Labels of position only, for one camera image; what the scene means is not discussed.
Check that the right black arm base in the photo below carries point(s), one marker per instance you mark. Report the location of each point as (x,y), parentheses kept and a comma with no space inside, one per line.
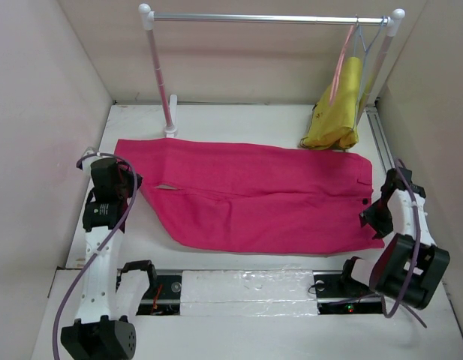
(337,293)

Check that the pink trousers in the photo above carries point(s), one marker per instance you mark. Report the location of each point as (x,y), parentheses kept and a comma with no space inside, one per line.
(247,198)

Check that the pink plastic hanger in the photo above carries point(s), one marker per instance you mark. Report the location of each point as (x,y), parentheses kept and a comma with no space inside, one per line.
(338,68)

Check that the yellow garment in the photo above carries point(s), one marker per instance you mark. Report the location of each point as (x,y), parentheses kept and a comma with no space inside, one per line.
(334,117)

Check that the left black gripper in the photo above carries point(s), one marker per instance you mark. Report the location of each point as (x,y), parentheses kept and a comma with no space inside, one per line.
(130,176)

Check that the aluminium rail right side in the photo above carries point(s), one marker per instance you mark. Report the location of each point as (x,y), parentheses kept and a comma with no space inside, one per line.
(383,149)

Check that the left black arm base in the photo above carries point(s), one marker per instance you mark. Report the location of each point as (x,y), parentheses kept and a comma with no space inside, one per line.
(163,298)

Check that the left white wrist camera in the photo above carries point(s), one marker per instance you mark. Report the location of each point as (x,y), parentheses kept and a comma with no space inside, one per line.
(89,156)

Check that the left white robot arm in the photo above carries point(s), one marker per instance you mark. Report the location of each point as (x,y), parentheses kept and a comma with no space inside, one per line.
(95,318)

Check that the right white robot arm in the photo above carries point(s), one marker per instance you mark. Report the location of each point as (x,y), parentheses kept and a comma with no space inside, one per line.
(412,265)

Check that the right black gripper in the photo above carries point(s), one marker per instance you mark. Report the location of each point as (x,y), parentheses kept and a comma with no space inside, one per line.
(369,215)

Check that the white and silver clothes rack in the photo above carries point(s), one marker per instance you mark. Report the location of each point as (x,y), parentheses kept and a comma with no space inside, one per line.
(390,24)

